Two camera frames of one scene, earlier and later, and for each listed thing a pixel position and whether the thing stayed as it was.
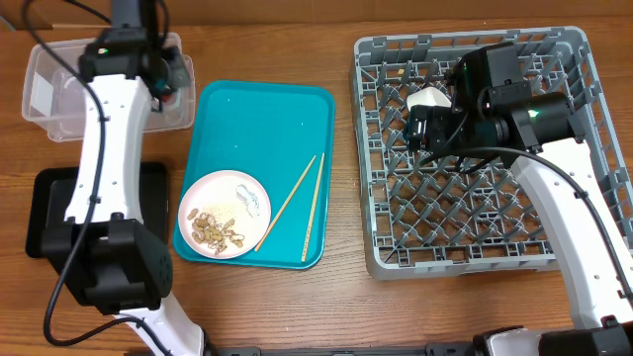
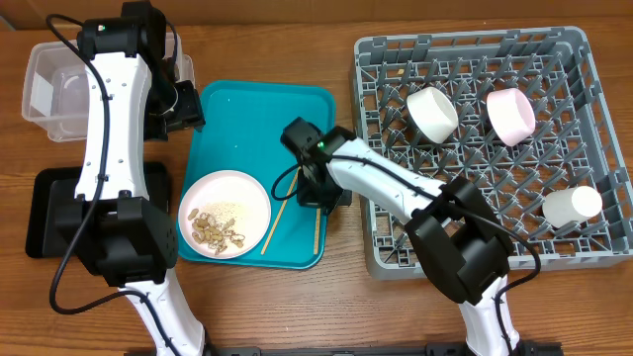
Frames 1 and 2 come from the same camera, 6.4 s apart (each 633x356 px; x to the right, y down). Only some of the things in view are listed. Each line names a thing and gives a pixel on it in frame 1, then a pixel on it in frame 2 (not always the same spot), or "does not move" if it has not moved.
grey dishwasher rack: (466, 214) does not move
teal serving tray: (282, 135) does not move
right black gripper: (440, 125) → (308, 198)
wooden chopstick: (314, 209) → (316, 231)
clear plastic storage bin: (53, 94) does not move
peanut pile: (214, 235) does not move
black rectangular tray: (51, 189) does not move
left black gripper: (179, 75) → (191, 113)
